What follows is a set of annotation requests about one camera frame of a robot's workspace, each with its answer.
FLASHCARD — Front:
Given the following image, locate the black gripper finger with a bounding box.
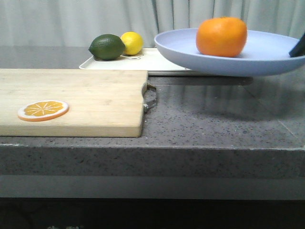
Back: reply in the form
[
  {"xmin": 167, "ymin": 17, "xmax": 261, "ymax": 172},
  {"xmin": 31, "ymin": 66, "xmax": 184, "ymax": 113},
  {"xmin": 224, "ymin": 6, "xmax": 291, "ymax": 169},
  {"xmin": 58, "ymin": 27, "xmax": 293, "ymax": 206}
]
[{"xmin": 289, "ymin": 33, "xmax": 305, "ymax": 57}]

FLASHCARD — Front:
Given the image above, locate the light blue plate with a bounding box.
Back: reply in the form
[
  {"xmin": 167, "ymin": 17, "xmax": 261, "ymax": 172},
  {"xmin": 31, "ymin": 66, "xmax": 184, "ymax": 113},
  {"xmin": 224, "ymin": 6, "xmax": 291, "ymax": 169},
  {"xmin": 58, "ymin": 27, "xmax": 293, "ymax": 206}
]
[{"xmin": 154, "ymin": 28, "xmax": 305, "ymax": 77}]

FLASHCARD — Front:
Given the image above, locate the orange fruit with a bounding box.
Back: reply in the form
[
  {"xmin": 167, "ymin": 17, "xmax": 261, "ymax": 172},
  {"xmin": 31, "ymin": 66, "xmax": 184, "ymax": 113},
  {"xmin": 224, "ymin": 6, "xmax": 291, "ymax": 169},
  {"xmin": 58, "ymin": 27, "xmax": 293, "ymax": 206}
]
[{"xmin": 196, "ymin": 17, "xmax": 247, "ymax": 57}]

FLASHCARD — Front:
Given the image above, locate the white rectangular tray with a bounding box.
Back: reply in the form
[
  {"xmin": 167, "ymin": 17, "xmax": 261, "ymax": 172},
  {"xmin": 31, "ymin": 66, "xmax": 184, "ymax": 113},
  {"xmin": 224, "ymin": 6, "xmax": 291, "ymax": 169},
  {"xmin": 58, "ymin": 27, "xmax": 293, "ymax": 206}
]
[{"xmin": 78, "ymin": 47, "xmax": 213, "ymax": 76}]

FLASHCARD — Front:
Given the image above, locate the yellow lemon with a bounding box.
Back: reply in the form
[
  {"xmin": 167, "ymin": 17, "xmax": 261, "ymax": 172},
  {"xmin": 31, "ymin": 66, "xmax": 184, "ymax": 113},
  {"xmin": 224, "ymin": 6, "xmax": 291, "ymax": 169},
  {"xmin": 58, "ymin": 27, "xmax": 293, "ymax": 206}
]
[{"xmin": 121, "ymin": 31, "xmax": 143, "ymax": 55}]

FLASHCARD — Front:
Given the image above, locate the green lime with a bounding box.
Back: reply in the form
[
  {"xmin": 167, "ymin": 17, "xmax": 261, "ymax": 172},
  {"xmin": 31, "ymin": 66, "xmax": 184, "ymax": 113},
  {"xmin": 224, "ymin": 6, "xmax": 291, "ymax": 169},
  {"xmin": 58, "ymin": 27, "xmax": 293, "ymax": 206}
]
[{"xmin": 89, "ymin": 34, "xmax": 125, "ymax": 61}]

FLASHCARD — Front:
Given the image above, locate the wooden cutting board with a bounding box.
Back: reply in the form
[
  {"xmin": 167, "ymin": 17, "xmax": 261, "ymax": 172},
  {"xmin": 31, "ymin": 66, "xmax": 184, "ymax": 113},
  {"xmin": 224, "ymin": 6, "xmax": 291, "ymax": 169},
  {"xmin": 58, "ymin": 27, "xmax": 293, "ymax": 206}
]
[{"xmin": 0, "ymin": 69, "xmax": 148, "ymax": 137}]

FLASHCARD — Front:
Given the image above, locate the orange slice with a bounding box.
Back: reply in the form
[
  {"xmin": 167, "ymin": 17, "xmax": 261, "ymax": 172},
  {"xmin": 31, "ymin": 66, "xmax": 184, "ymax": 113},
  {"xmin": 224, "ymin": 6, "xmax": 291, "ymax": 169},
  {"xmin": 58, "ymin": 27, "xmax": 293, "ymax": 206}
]
[{"xmin": 18, "ymin": 100, "xmax": 69, "ymax": 122}]

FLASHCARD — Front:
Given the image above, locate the grey curtain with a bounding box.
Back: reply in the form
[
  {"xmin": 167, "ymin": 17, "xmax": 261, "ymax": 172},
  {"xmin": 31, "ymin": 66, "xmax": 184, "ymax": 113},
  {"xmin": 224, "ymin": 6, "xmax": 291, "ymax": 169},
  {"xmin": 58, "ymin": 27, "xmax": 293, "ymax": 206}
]
[{"xmin": 0, "ymin": 0, "xmax": 305, "ymax": 47}]

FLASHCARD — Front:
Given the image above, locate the metal cutting board handle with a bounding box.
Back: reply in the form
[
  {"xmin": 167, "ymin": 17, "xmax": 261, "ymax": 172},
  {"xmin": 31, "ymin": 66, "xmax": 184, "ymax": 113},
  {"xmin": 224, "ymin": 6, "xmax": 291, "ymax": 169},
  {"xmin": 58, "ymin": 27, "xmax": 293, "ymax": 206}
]
[{"xmin": 143, "ymin": 83, "xmax": 157, "ymax": 113}]

